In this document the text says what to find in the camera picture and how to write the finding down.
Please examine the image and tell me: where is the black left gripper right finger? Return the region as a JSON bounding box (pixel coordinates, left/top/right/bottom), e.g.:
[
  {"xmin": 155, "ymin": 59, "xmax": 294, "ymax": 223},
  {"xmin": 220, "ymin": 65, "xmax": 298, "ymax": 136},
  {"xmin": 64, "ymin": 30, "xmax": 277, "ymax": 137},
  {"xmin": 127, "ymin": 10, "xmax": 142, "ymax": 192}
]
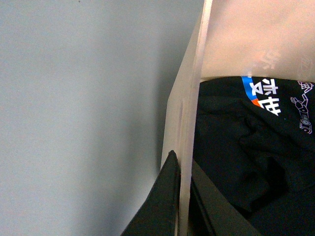
[{"xmin": 189, "ymin": 161, "xmax": 261, "ymax": 236}]

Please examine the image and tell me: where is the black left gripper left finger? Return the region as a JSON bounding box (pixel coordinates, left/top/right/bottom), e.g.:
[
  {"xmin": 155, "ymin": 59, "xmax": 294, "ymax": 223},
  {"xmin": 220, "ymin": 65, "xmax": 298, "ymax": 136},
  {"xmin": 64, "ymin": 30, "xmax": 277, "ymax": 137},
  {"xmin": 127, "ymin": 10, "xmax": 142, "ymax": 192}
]
[{"xmin": 122, "ymin": 150, "xmax": 181, "ymax": 236}]

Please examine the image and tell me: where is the beige plastic laundry hamper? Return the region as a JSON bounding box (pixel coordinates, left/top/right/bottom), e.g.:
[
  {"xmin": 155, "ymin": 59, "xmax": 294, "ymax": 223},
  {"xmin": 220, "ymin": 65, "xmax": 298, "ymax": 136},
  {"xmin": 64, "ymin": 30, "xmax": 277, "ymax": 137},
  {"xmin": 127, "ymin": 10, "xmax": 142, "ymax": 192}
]
[{"xmin": 162, "ymin": 0, "xmax": 315, "ymax": 236}]

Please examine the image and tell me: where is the black printed t-shirt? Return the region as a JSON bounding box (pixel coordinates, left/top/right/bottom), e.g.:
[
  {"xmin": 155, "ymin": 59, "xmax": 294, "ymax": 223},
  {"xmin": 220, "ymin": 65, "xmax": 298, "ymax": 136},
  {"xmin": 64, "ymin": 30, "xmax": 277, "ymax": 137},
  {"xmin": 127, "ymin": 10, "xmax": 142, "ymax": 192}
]
[{"xmin": 193, "ymin": 76, "xmax": 315, "ymax": 236}]

